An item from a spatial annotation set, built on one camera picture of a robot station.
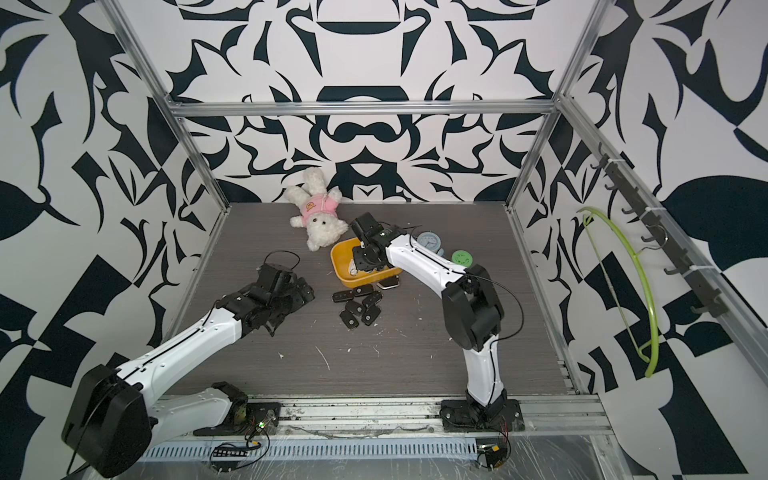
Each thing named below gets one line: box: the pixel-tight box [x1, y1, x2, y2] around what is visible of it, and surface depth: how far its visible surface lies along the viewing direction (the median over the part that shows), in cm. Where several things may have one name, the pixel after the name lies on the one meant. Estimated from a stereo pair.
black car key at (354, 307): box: [345, 300, 364, 317], surface depth 94 cm
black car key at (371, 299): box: [362, 292, 382, 307], surface depth 96 cm
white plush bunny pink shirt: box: [285, 167, 349, 252], surface depth 110 cm
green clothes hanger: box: [577, 208, 659, 378], surface depth 62 cm
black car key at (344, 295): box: [332, 290, 354, 303], surface depth 96 cm
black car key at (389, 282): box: [376, 275, 400, 289], surface depth 98 cm
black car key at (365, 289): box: [353, 284, 374, 297], surface depth 97 cm
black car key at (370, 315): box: [361, 306, 381, 326], surface depth 93 cm
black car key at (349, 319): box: [339, 310, 359, 330], surface depth 91 cm
